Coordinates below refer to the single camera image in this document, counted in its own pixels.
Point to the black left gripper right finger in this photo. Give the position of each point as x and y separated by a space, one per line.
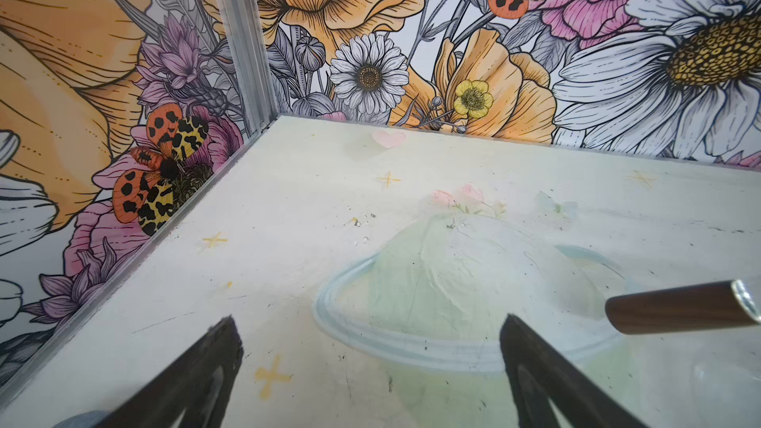
543 382

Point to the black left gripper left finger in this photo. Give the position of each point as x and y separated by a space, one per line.
195 389

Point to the clear glass carafe wooden handle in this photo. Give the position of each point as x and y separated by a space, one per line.
711 306

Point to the aluminium corner post left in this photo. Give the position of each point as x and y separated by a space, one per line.
247 45

